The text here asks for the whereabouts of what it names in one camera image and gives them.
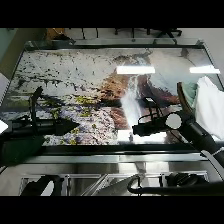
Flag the pale green garment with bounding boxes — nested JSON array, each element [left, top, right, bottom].
[[183, 82, 200, 108]]

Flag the black office chair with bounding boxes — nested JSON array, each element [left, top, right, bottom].
[[155, 27, 183, 39]]

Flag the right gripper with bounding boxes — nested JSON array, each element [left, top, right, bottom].
[[132, 119, 168, 138]]

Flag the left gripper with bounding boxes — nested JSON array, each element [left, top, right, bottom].
[[35, 118, 65, 137]]

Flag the black cable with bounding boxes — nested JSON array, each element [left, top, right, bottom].
[[126, 174, 224, 197]]

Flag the white garment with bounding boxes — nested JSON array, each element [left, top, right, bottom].
[[194, 76, 224, 142]]

